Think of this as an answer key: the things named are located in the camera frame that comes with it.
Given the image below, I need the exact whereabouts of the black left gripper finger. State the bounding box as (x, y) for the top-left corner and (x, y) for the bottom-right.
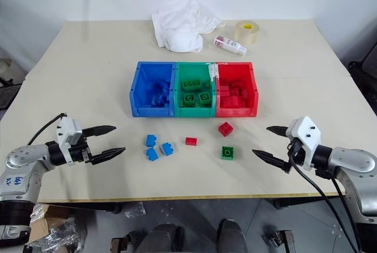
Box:
(89, 147), (127, 166)
(82, 125), (117, 138)

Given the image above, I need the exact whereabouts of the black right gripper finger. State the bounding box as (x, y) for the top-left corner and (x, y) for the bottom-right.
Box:
(252, 149), (292, 174)
(266, 125), (292, 140)

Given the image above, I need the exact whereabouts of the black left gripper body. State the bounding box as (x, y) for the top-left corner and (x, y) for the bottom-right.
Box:
(68, 135), (95, 165)

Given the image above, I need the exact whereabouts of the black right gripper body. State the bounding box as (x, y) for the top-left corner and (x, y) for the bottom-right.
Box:
(286, 137), (306, 166)

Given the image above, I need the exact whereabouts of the green square toy brick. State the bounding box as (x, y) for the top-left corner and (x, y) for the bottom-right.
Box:
(221, 145), (239, 161)
(183, 93), (197, 108)
(197, 91), (213, 106)

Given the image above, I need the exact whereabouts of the large red toy brick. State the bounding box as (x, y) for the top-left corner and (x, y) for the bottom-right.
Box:
(217, 121), (234, 138)

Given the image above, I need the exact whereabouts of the small clear plastic bag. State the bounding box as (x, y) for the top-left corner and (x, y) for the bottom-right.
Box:
(123, 201), (147, 219)

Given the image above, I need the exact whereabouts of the blue plastic bin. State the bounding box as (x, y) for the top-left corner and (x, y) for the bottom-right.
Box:
(129, 61), (178, 118)

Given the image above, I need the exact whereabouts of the brown cardboard box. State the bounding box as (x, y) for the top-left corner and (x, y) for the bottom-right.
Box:
(28, 204), (72, 245)

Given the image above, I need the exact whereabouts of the red plastic bin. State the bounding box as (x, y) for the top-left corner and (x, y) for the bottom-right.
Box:
(214, 61), (260, 118)

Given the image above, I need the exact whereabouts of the crumpled clear plastic bag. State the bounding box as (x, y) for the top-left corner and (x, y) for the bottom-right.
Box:
(28, 217), (90, 253)

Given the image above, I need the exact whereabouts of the dark rounded shape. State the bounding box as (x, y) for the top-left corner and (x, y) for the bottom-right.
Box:
(217, 218), (249, 253)
(137, 224), (184, 253)

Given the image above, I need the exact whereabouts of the dark chair base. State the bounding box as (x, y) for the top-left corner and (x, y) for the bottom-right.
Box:
(0, 46), (26, 110)

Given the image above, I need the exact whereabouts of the small white bottle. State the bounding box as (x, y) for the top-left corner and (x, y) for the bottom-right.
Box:
(213, 35), (248, 57)

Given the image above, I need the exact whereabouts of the long green toy brick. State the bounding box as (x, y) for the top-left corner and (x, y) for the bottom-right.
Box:
(180, 78), (202, 92)

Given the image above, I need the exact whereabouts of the clear tape roll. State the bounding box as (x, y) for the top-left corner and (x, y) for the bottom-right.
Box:
(234, 20), (261, 46)

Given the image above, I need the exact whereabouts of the black chair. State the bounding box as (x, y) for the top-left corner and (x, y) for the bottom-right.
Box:
(348, 49), (377, 110)

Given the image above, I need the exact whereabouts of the green plastic bin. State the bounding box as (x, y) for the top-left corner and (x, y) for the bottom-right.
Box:
(173, 61), (219, 118)

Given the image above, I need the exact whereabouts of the white crumpled cloth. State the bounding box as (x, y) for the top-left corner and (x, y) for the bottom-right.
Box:
(151, 0), (226, 54)

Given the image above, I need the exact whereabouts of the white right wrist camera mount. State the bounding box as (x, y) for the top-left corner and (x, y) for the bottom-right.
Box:
(286, 115), (322, 172)

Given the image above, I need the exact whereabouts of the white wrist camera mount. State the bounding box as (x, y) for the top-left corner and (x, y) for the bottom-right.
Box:
(286, 115), (322, 172)
(55, 116), (84, 166)

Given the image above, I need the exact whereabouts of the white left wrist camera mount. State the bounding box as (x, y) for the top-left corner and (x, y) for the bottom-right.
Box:
(55, 116), (84, 166)

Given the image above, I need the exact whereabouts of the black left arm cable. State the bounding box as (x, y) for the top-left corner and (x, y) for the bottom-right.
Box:
(26, 112), (67, 147)

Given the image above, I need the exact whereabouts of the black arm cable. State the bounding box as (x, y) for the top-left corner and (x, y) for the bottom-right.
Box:
(26, 112), (67, 147)
(287, 144), (363, 253)

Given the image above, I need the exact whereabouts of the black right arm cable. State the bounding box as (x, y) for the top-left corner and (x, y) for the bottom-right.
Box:
(287, 144), (363, 253)

